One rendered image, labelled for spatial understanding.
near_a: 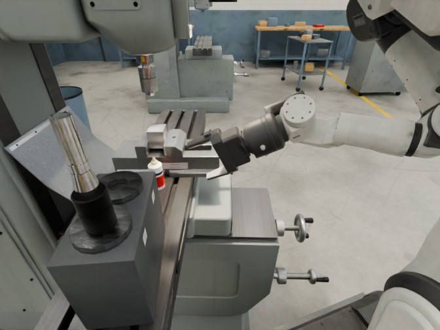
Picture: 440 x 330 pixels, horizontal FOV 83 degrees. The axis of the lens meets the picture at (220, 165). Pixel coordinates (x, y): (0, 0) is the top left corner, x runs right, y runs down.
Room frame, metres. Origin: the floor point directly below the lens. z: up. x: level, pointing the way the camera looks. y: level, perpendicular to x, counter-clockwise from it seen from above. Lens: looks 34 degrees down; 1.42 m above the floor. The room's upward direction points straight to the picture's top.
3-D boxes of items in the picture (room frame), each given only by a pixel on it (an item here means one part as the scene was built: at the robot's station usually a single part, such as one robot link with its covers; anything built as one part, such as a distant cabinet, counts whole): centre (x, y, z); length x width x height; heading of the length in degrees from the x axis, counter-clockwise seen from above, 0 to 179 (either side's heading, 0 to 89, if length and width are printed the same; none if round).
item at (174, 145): (0.73, 0.15, 1.02); 0.12 x 0.06 x 0.04; 1
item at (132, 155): (0.73, 0.17, 0.99); 0.35 x 0.15 x 0.11; 91
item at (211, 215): (0.72, 0.20, 0.79); 0.50 x 0.35 x 0.12; 89
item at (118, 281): (0.32, 0.19, 1.03); 0.22 x 0.12 x 0.20; 5
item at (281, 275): (0.57, -0.32, 0.51); 0.22 x 0.06 x 0.06; 89
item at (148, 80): (0.72, 0.20, 1.23); 0.05 x 0.05 x 0.06
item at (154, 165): (0.61, 0.19, 0.99); 0.04 x 0.04 x 0.11
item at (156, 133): (0.73, 0.20, 1.05); 0.06 x 0.05 x 0.06; 1
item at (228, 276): (0.72, 0.18, 0.44); 0.80 x 0.30 x 0.60; 89
